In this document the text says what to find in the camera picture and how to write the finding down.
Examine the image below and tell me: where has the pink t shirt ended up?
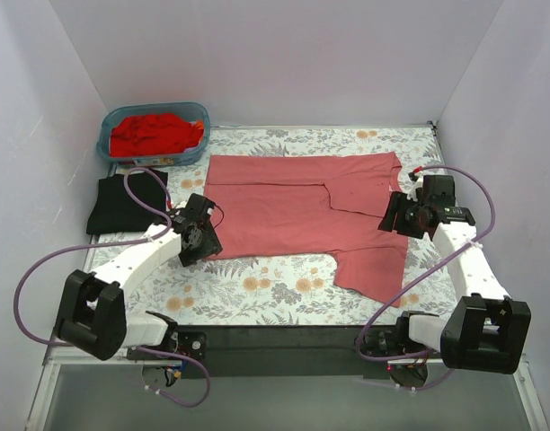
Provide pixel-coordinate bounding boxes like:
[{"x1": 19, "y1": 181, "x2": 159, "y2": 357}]
[{"x1": 204, "y1": 152, "x2": 408, "y2": 303}]

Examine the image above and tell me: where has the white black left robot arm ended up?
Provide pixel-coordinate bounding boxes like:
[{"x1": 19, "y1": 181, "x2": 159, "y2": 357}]
[{"x1": 53, "y1": 194, "x2": 222, "y2": 360}]

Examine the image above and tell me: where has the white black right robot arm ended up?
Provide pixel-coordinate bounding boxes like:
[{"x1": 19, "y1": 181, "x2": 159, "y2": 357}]
[{"x1": 379, "y1": 175, "x2": 531, "y2": 374}]

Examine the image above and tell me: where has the floral patterned table mat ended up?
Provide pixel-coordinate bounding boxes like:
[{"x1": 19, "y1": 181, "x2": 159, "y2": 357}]
[{"x1": 70, "y1": 126, "x2": 490, "y2": 327}]

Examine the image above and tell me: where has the folded black t shirt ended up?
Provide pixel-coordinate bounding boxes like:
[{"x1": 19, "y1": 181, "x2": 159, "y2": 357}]
[{"x1": 86, "y1": 173, "x2": 166, "y2": 235}]

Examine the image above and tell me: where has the red t shirt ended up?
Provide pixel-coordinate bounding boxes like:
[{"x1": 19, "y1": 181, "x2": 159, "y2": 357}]
[{"x1": 109, "y1": 113, "x2": 204, "y2": 157}]

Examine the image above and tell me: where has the teal plastic laundry basket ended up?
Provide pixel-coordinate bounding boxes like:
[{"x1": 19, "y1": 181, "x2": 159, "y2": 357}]
[{"x1": 96, "y1": 101, "x2": 210, "y2": 167}]

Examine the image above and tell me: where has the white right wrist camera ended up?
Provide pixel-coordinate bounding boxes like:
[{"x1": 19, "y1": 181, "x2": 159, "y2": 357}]
[{"x1": 408, "y1": 166, "x2": 423, "y2": 201}]

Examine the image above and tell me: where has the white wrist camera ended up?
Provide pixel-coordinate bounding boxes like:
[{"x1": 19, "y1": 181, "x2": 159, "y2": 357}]
[
  {"x1": 166, "y1": 201, "x2": 187, "y2": 221},
  {"x1": 408, "y1": 166, "x2": 423, "y2": 201}
]

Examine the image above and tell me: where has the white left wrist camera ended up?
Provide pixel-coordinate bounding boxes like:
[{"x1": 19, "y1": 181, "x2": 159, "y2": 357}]
[{"x1": 166, "y1": 201, "x2": 187, "y2": 221}]

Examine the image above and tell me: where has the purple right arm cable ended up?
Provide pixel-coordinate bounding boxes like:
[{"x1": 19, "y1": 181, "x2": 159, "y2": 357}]
[{"x1": 354, "y1": 164, "x2": 497, "y2": 391}]

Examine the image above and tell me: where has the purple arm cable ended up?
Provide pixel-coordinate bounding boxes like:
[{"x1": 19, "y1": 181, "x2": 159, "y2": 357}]
[
  {"x1": 354, "y1": 164, "x2": 497, "y2": 391},
  {"x1": 13, "y1": 166, "x2": 212, "y2": 409}
]

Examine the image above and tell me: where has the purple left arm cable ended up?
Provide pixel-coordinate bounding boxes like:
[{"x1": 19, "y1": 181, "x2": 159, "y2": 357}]
[{"x1": 13, "y1": 166, "x2": 212, "y2": 409}]

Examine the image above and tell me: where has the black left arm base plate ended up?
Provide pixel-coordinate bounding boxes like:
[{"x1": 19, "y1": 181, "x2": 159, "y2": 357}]
[{"x1": 170, "y1": 331, "x2": 207, "y2": 360}]

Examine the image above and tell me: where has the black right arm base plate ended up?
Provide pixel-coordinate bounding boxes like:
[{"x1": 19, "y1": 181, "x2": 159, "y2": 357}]
[{"x1": 357, "y1": 326, "x2": 431, "y2": 362}]

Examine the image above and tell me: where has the aluminium frame rail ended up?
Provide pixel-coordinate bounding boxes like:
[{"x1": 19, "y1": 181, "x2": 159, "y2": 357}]
[{"x1": 25, "y1": 347, "x2": 100, "y2": 431}]

